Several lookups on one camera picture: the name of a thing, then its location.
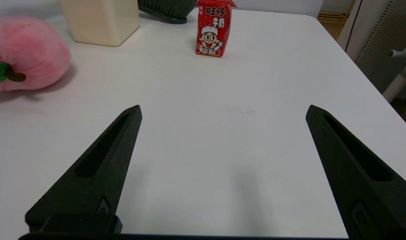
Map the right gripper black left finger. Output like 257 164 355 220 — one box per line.
25 105 143 231

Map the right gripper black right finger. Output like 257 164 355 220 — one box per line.
306 105 406 240

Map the grey brush with green handle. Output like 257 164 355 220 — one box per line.
138 0 198 24

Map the white side table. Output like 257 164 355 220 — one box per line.
383 41 406 103

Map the pink peach plush toy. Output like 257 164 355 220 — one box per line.
0 16 72 92

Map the cream plastic storage bin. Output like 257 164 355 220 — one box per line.
59 0 140 47

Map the white perforated panel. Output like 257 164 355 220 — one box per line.
336 0 406 94

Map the red milk carton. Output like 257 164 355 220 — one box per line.
195 0 237 58

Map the grey table crank handle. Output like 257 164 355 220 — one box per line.
389 41 406 59

